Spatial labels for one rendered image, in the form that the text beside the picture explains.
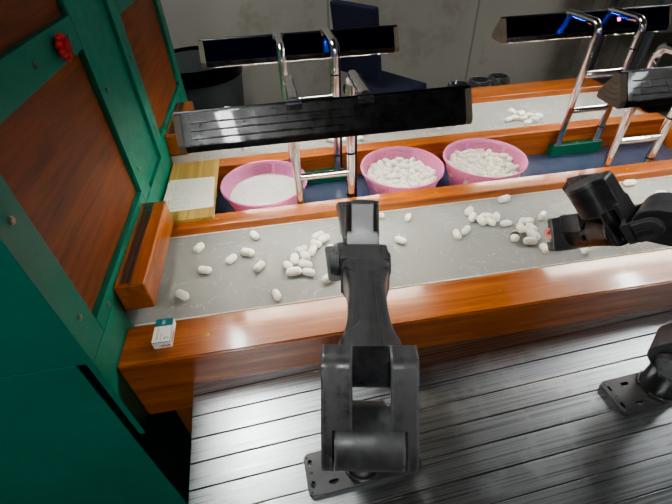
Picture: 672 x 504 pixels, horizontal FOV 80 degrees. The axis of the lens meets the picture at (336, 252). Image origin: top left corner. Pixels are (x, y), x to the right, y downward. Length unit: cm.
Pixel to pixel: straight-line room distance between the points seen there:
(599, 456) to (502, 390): 18
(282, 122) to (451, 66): 310
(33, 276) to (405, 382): 53
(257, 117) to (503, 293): 64
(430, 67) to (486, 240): 281
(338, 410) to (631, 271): 87
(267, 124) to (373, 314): 53
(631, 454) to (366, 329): 64
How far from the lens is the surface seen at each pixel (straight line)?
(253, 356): 86
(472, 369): 93
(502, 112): 188
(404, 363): 39
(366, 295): 47
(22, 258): 69
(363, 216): 63
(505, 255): 109
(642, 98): 120
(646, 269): 116
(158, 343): 88
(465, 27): 384
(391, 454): 42
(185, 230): 116
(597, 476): 90
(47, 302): 72
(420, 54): 373
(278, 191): 129
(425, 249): 106
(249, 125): 87
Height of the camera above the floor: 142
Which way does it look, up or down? 41 degrees down
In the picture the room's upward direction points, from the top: 2 degrees counter-clockwise
